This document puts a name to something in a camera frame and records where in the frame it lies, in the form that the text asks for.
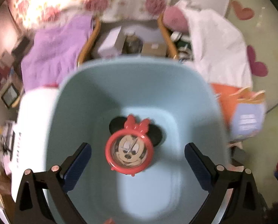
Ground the pink plush toy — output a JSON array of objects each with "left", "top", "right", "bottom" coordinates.
[{"left": 163, "top": 6, "right": 189, "bottom": 33}]

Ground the heart pattern play tent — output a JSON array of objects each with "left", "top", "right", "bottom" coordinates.
[{"left": 227, "top": 0, "right": 278, "bottom": 206}]

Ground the rose floral bedspread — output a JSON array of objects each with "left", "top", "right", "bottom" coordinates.
[{"left": 7, "top": 0, "right": 171, "bottom": 30}]

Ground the red Minnie Mouse alarm clock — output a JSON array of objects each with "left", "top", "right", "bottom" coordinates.
[{"left": 105, "top": 114, "right": 163, "bottom": 176}]

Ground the white Kotex package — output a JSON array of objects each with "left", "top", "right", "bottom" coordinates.
[{"left": 10, "top": 87, "right": 59, "bottom": 201}]

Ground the purple quilted blanket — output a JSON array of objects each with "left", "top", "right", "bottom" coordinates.
[{"left": 21, "top": 13, "right": 93, "bottom": 92}]

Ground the small framed picture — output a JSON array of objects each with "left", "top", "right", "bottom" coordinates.
[{"left": 1, "top": 83, "right": 20, "bottom": 109}]

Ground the Happy Meal cardboard box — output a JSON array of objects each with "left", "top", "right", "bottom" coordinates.
[{"left": 211, "top": 83, "right": 266, "bottom": 143}]

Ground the light blue plastic basin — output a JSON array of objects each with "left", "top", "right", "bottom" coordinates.
[{"left": 46, "top": 56, "right": 229, "bottom": 223}]

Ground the white box on chair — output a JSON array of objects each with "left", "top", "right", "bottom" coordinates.
[{"left": 91, "top": 26, "right": 126, "bottom": 59}]

